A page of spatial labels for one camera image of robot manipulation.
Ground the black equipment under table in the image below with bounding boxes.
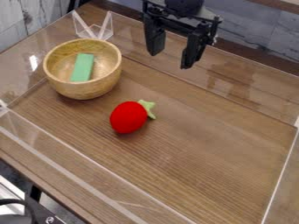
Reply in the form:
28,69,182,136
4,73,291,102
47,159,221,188
0,184,66,224

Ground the clear acrylic stand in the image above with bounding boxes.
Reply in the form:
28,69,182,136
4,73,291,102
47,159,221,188
71,11,114,40

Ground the red plush strawberry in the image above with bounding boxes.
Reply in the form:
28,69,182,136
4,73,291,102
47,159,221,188
110,100,155,134

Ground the green rectangular block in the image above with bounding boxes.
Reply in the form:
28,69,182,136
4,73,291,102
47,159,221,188
70,53,95,82

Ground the clear acrylic tray wall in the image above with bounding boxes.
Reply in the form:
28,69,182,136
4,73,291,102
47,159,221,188
0,101,197,224

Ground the wooden bowl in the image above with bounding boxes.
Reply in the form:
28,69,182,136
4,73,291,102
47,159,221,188
43,38,122,100

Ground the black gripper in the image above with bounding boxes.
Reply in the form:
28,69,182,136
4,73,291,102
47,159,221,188
143,0,223,69

